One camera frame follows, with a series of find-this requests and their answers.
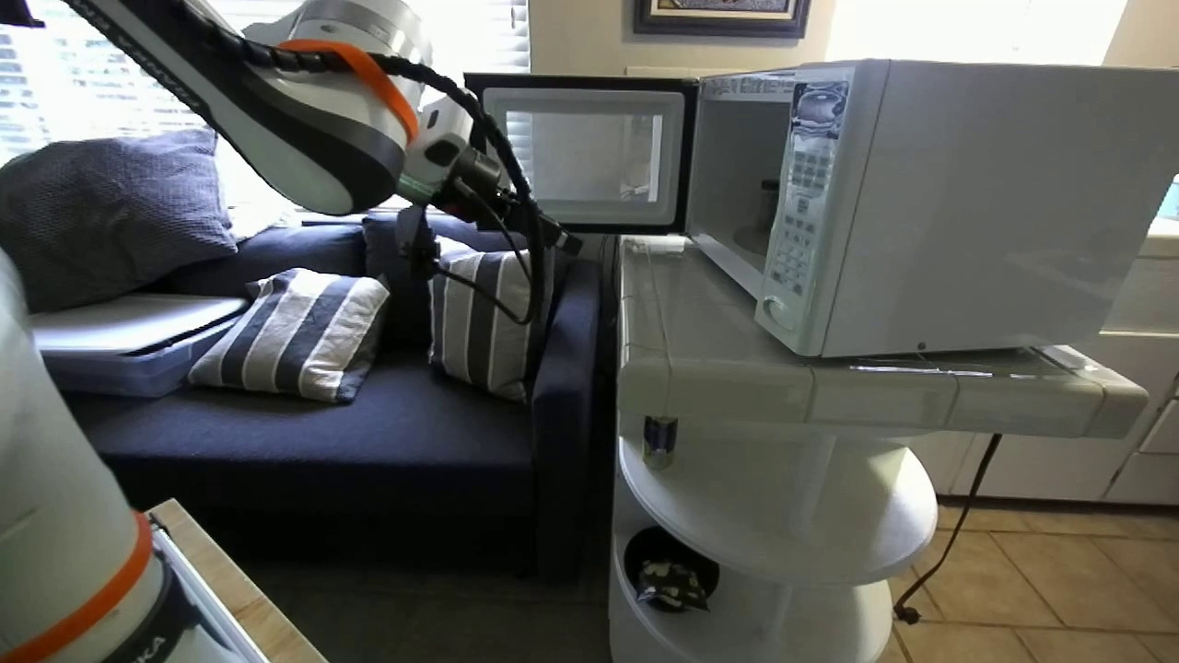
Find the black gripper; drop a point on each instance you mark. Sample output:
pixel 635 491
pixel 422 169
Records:
pixel 502 195

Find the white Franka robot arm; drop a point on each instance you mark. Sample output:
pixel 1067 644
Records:
pixel 297 124

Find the microwave door with window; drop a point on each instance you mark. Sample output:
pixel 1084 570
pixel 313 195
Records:
pixel 592 153

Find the white microwave oven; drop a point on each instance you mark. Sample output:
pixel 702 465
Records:
pixel 980 208

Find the blue white striped cushion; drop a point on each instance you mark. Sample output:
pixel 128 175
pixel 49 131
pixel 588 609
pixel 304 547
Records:
pixel 474 332
pixel 297 337

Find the white tiled kitchen counter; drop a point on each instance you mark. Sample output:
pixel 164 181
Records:
pixel 737 370

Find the dark framed picture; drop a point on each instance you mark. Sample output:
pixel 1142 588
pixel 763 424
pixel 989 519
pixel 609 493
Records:
pixel 722 14

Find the dark blue sofa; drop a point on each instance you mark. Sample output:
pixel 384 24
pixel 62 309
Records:
pixel 371 465

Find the dark bowl with contents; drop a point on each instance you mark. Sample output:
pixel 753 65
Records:
pixel 667 570

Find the flat grey cushion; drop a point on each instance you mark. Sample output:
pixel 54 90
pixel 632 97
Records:
pixel 123 337

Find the large dark blue pillow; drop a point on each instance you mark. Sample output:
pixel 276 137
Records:
pixel 113 213

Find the wooden robot mounting table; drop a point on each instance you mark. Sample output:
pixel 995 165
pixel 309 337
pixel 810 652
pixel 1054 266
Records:
pixel 232 589

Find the white round pedestal table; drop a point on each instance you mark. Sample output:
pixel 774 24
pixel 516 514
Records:
pixel 787 503

